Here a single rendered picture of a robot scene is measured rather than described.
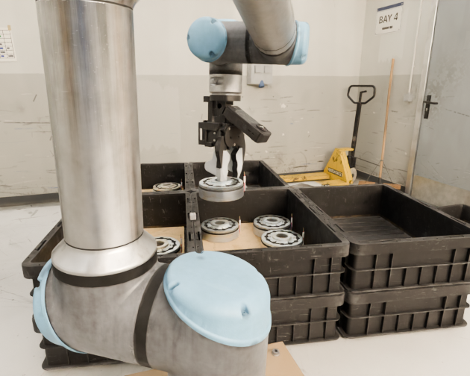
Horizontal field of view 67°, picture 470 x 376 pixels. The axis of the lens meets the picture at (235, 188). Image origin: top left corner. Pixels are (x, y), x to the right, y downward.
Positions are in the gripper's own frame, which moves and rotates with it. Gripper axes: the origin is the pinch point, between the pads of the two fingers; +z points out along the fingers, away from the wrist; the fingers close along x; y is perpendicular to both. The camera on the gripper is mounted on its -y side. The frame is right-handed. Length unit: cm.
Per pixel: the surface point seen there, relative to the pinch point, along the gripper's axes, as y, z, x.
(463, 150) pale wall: -27, 20, -326
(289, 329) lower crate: -21.3, 26.4, 7.1
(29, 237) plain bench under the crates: 79, 30, 13
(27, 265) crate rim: 11.5, 9.3, 41.7
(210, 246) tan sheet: 4.9, 17.3, 1.5
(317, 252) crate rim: -25.3, 8.7, 5.9
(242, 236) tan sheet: 1.8, 16.8, -8.2
